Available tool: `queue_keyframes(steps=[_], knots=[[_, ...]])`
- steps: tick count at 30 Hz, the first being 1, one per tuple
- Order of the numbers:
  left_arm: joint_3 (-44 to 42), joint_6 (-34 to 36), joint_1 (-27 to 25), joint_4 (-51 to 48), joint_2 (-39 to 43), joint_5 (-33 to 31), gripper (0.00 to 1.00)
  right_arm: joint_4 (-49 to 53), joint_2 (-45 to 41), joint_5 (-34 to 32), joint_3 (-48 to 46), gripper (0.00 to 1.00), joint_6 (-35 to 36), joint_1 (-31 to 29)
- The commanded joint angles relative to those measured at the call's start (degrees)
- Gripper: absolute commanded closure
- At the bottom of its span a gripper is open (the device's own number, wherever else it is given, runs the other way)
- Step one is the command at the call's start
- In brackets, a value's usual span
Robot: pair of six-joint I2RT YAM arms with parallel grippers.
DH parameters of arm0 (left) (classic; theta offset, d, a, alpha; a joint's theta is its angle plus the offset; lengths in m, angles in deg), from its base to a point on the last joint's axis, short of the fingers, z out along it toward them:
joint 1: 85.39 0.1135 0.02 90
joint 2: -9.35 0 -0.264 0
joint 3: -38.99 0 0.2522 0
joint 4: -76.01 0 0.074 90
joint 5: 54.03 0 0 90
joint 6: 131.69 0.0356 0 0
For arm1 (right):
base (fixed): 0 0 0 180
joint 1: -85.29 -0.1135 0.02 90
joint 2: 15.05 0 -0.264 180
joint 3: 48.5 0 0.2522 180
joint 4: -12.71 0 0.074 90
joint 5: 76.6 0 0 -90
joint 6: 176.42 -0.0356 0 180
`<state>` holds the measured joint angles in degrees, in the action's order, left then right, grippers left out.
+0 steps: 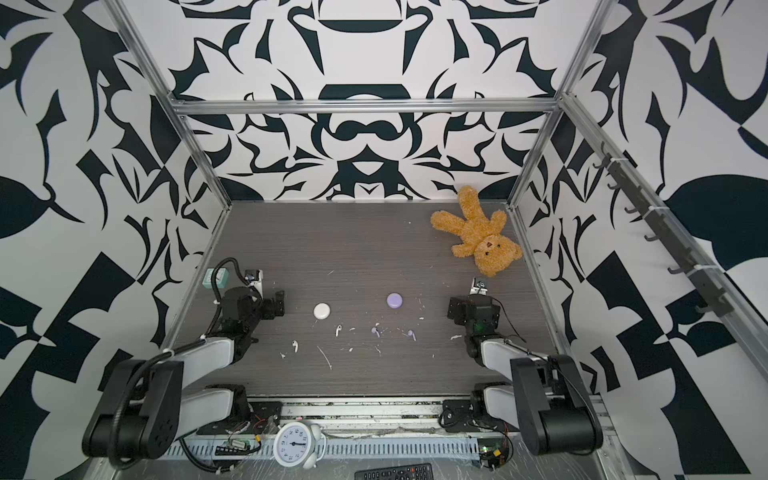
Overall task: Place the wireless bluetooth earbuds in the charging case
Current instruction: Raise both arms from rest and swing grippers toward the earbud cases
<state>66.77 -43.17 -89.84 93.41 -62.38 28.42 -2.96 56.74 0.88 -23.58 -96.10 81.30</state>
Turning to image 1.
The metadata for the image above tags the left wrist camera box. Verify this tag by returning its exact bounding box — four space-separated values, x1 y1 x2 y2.
244 269 264 296

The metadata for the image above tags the brown teddy bear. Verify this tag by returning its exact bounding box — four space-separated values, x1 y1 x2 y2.
430 186 523 277

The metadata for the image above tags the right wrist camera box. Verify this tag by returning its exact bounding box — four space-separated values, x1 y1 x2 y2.
470 277 488 295

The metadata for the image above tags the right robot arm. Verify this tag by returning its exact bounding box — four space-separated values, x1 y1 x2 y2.
447 294 604 456

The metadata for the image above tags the white slotted cable duct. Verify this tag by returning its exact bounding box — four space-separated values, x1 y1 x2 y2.
187 436 480 461

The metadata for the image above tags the black remote control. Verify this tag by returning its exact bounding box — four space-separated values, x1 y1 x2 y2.
353 463 434 480

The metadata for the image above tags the small teal square clock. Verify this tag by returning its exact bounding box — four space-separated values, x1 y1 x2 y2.
202 267 229 290

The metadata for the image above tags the white round alarm clock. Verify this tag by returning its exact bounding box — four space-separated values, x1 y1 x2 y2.
273 421 328 470

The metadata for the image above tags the green circuit board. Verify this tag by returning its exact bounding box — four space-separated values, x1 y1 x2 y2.
478 444 510 471

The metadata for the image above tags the purple earbud charging case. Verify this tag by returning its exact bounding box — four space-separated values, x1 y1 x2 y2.
386 292 403 309

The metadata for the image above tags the black wall hook rail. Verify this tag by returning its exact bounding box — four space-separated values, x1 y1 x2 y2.
595 153 736 318

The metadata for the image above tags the white earbud charging case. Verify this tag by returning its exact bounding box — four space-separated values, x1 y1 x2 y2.
313 302 331 320

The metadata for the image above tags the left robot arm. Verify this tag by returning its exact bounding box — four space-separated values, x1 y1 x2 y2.
81 257 286 471

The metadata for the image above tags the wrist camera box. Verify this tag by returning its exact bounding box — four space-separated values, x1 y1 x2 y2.
470 277 488 295
244 269 264 296

